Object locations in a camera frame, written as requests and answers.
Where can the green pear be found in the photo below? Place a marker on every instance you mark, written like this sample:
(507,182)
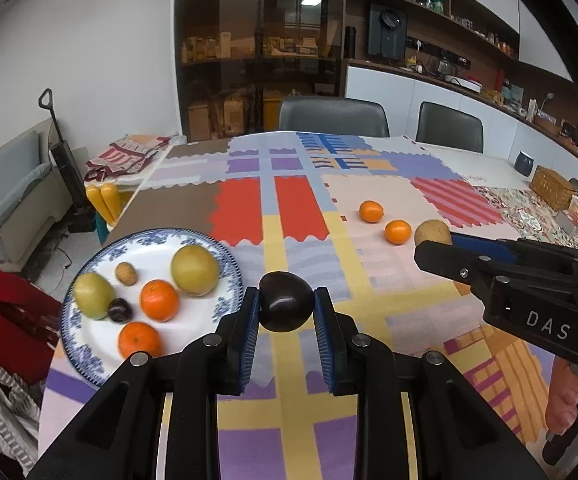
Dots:
(94,294)

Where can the black wall appliance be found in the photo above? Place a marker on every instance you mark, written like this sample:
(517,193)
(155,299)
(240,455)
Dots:
(386,30)

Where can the glass kettle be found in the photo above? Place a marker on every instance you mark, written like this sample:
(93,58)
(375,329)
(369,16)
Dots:
(446,66)

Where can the black thermos bottle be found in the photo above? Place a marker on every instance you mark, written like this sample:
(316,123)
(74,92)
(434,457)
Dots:
(349,42)

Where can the person's right hand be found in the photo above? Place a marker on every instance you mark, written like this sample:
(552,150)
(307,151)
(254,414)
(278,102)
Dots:
(564,400)

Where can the dark purple round fruit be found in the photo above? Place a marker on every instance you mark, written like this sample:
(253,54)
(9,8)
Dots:
(286,305)
(118,309)

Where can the small orange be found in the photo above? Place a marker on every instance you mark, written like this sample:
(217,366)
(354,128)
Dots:
(371,211)
(398,231)

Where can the white dish with red lid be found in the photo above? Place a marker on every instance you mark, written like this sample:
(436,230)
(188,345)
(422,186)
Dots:
(471,85)

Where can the folded striped cloth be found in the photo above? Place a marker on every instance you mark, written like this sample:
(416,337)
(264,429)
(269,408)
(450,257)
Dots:
(124,157)

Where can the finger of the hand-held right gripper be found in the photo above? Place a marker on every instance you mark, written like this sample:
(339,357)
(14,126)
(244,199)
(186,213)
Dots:
(449,262)
(489,246)

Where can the red garment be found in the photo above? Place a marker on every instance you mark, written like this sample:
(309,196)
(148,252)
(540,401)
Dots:
(4,310)

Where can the cardboard box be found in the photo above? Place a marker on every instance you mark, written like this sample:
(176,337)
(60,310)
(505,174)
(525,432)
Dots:
(235,115)
(199,122)

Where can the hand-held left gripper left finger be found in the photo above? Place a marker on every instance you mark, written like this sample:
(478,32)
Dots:
(249,340)

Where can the blue patterned white plate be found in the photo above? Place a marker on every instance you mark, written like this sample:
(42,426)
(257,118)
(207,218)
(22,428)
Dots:
(99,340)

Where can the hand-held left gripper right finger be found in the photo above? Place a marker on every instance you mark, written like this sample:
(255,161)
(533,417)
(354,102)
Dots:
(325,340)

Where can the yellow pear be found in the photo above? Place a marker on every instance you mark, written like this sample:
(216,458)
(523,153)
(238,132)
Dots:
(194,269)

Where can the dark glass cabinet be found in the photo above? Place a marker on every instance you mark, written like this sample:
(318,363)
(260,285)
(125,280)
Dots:
(219,10)

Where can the wicker basket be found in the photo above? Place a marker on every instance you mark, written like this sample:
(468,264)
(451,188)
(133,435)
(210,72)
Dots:
(553,187)

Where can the wooden wall shelf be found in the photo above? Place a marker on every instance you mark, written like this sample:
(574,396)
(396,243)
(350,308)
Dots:
(429,15)

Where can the black upright vacuum cleaner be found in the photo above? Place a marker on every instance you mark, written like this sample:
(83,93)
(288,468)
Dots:
(66,170)

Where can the small grey box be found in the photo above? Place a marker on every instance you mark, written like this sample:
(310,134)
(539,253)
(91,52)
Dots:
(564,222)

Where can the black counter box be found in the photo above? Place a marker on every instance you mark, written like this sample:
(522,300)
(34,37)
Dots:
(569,130)

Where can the brown kiwi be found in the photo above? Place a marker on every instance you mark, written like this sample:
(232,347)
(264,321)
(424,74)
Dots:
(126,273)

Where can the tan oval fruit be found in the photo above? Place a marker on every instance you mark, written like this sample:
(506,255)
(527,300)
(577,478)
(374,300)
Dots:
(431,231)

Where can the grey sofa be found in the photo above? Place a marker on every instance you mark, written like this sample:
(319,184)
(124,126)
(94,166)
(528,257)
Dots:
(14,195)

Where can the navy blue cup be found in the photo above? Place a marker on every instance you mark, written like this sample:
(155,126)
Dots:
(524,164)

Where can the colourful patchwork tablecloth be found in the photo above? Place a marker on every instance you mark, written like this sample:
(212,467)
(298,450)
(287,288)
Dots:
(294,200)

